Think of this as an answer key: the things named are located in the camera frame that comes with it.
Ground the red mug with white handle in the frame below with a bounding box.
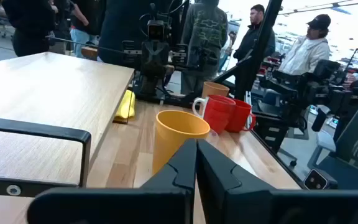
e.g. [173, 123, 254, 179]
[192, 94, 237, 135]

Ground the black background robot station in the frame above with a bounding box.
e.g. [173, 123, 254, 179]
[258, 48, 358, 125]

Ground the person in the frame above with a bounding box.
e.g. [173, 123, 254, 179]
[180, 0, 229, 96]
[98, 0, 183, 68]
[277, 14, 332, 76]
[232, 4, 276, 63]
[1, 0, 58, 58]
[50, 0, 105, 59]

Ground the orange plastic cup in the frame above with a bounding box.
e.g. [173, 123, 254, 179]
[201, 81, 231, 100]

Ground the yellow cloth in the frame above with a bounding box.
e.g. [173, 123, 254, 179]
[113, 89, 136, 123]

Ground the small camera device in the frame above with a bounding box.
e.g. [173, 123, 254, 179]
[303, 169, 339, 190]

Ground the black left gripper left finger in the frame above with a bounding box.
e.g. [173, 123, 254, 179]
[26, 138, 198, 224]

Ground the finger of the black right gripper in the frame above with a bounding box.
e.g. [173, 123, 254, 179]
[155, 40, 170, 74]
[141, 40, 156, 74]

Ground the black table rig frame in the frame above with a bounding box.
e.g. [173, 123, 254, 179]
[211, 0, 306, 189]

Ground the yellow plastic cup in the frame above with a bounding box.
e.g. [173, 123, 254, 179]
[152, 110, 211, 175]

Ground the wooden shelf with black frame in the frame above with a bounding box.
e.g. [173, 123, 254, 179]
[0, 52, 135, 198]

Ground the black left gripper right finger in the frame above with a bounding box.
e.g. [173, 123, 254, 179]
[196, 139, 358, 224]

